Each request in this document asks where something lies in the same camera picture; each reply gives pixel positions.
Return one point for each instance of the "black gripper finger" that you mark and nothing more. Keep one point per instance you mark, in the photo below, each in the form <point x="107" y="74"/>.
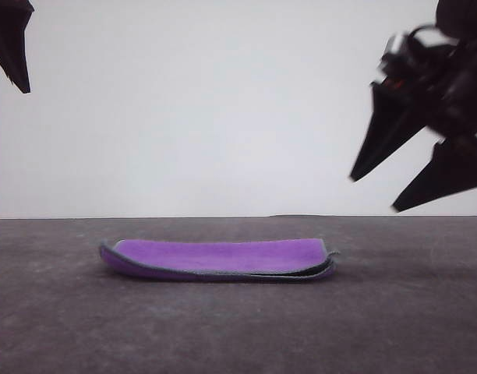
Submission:
<point x="2" y="50"/>
<point x="386" y="132"/>
<point x="449" y="171"/>
<point x="18" y="35"/>

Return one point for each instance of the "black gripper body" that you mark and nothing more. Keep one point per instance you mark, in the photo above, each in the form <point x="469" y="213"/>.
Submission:
<point x="445" y="85"/>

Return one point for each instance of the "purple towel with grey hem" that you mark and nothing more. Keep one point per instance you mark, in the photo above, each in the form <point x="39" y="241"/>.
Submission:
<point x="223" y="253"/>

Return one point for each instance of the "grey table cloth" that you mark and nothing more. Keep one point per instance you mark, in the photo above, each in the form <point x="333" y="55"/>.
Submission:
<point x="238" y="331"/>

